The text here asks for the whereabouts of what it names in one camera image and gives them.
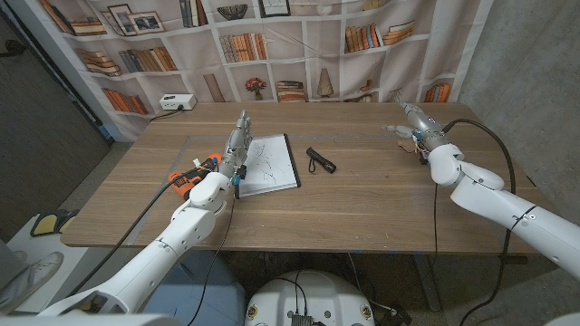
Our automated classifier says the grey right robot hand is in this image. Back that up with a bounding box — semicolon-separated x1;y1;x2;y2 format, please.
381;101;450;153

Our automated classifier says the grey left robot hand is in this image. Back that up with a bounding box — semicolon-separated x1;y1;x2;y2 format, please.
217;109;253;178

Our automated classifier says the black flashlight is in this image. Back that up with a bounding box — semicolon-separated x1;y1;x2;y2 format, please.
305;146;338;175

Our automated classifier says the orange black power drill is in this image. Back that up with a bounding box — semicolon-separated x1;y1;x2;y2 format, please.
168;152;224;203

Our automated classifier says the white power strip box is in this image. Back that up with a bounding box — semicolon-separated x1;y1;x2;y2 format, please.
159;93;198;111

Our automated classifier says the printed bookshelf backdrop cloth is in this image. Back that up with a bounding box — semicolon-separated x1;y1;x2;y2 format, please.
6;0;495;141

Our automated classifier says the grey table leg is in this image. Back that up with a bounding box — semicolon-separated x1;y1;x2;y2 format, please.
411;253;443;313

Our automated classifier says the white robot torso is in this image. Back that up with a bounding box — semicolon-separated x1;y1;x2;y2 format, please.
244;270;376;326

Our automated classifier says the yellow black foot pedal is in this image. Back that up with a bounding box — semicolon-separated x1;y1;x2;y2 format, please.
58;208;81;235
29;208;61;238

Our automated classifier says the black power adapter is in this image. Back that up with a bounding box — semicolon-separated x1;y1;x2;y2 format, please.
375;305;413;326

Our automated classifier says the white sneaker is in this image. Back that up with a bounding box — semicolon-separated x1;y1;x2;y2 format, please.
0;251;65;313

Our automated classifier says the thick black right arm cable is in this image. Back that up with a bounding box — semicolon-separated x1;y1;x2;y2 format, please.
441;118;517;326

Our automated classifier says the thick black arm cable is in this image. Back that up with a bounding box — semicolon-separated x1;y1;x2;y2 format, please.
441;118;517;326
67;166;214;298

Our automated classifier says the black power strip cable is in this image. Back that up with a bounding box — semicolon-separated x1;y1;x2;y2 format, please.
149;104;185;122

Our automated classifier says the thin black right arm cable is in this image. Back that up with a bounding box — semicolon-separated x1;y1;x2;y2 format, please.
431;183;440;268

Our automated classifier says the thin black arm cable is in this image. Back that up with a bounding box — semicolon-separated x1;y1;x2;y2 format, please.
185;178;241;326
431;183;440;268

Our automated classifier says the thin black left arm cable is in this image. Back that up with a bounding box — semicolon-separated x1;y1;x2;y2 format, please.
185;178;241;326

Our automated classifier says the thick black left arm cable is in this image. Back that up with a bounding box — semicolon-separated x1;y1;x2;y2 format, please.
67;166;214;298

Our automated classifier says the thin black torso cable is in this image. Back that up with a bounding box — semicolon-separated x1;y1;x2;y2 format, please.
271;270;309;316

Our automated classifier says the dark perforated wall panel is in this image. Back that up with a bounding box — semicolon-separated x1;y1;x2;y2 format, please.
0;8;114;241

